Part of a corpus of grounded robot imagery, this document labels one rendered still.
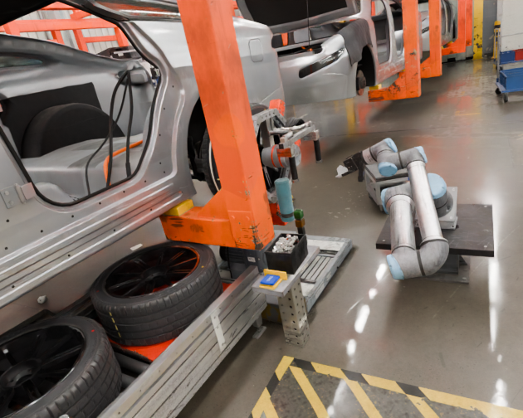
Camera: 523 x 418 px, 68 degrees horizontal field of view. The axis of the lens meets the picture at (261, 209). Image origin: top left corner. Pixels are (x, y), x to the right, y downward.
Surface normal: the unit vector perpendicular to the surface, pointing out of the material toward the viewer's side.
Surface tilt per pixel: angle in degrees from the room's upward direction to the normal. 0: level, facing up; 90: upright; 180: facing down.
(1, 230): 92
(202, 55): 90
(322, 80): 91
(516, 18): 90
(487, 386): 0
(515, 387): 0
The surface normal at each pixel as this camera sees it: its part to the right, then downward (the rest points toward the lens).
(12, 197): 0.84, 0.04
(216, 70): -0.50, 0.41
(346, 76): 0.46, 0.30
